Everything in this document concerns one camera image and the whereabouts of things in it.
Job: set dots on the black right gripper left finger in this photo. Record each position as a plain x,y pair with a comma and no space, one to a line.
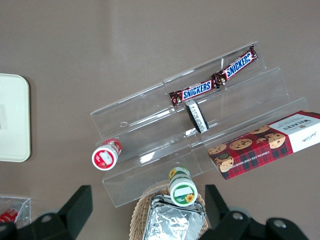
72,215

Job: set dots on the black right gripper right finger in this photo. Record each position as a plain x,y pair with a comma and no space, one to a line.
225,220

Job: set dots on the light wicker basket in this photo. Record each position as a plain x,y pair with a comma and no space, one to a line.
138,220

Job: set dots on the beige plastic serving tray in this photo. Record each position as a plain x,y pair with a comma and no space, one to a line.
13,117

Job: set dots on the clear acrylic bottle rack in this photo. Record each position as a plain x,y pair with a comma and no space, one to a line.
25,207

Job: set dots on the green lid sunflower cup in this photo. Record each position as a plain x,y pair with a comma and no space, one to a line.
183,191

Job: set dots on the stacked aluminium foil trays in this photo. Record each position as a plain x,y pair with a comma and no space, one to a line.
172,222

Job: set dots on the red Coca-Cola bottle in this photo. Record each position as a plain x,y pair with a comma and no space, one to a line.
8,215

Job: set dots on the red lid white cup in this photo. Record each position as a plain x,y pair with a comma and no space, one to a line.
104,157

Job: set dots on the Walkers red tartan cookie box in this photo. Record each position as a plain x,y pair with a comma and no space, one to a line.
262,147

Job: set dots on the small black box white side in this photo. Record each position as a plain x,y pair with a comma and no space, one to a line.
197,116

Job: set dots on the clear acrylic tiered stand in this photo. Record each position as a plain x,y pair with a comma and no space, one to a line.
150,120

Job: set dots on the Snickers chocolate bar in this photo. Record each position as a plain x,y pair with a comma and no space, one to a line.
196,91
237,66

